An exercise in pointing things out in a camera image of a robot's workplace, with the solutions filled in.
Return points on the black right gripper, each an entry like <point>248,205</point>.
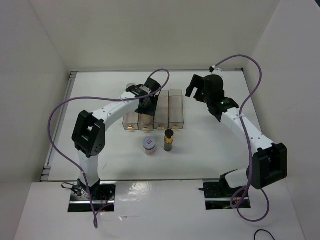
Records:
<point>197,81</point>

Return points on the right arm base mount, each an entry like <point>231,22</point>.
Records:
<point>215,197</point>

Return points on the white-lid red-label spice jar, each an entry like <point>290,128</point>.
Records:
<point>149,145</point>

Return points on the clear bin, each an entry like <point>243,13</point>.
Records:
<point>130,121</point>
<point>161,118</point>
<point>175,109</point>
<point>145,122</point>

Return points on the tall silver-lid blue-label spice jar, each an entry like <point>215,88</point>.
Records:
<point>129,85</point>

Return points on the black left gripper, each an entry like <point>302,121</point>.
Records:
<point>151,111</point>

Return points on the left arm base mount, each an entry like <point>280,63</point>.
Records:
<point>103,197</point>

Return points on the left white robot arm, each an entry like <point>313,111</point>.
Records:
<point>89,134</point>

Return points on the black-cap gold-band pepper bottle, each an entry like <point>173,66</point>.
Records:
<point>168,140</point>

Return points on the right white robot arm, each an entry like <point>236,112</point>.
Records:
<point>269,159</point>

